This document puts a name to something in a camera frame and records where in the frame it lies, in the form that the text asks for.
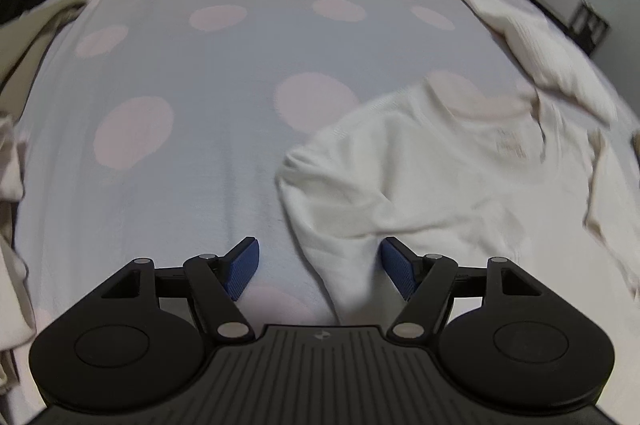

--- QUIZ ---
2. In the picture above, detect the pile of light clothes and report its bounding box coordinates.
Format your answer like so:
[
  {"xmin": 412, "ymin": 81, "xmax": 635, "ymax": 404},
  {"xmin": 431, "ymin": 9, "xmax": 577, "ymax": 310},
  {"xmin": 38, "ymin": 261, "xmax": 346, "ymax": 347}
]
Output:
[{"xmin": 0, "ymin": 112, "xmax": 40, "ymax": 391}]

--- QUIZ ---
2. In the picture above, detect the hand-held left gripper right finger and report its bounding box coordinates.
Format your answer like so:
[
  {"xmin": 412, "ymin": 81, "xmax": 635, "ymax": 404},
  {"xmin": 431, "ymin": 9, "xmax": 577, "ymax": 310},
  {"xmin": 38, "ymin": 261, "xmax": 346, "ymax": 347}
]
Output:
[{"xmin": 380, "ymin": 236, "xmax": 543, "ymax": 343}]

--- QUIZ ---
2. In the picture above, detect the white t-shirt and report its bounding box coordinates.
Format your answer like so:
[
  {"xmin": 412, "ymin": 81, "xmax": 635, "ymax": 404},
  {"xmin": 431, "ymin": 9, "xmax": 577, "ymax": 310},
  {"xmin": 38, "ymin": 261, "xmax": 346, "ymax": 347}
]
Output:
[{"xmin": 276, "ymin": 72, "xmax": 640, "ymax": 331}]

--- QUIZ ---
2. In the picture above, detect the folded white cloth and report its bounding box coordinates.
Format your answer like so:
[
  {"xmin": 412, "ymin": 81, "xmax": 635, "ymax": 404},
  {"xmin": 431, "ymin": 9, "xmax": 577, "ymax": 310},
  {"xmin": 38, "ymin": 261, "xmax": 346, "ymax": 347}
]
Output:
[{"xmin": 452, "ymin": 0, "xmax": 621, "ymax": 123}]

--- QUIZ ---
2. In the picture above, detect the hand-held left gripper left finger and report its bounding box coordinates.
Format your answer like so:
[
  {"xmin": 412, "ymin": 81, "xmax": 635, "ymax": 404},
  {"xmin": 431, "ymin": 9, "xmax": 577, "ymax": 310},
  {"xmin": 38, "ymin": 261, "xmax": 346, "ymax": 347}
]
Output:
[{"xmin": 97, "ymin": 236, "xmax": 261, "ymax": 343}]

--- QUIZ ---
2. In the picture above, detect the beige fabric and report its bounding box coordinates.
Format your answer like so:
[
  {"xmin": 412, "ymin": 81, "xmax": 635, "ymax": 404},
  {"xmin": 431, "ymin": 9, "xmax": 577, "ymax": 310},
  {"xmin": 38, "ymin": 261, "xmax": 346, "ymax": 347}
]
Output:
[{"xmin": 0, "ymin": 0, "xmax": 87, "ymax": 82}]

